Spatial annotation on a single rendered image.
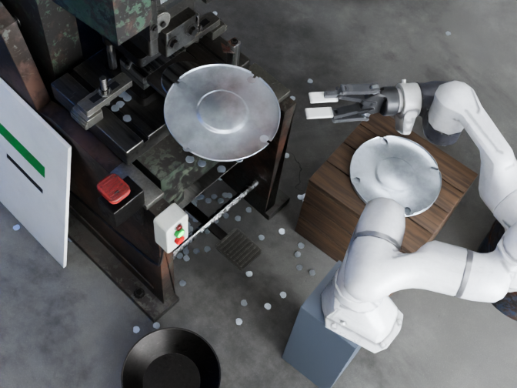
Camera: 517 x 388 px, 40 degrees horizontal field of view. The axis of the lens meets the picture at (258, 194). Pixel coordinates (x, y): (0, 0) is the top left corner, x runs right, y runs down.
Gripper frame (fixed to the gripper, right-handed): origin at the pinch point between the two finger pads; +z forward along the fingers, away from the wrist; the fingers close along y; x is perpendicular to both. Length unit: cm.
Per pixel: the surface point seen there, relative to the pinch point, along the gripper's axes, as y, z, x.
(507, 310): -74, -71, 35
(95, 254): -75, 64, 0
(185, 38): 13.3, 32.8, -12.1
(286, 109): -16.2, 4.7, -10.9
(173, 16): 19.2, 35.6, -13.8
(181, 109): 0.4, 34.8, -0.8
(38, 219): -66, 81, -9
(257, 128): -0.2, 16.8, 5.9
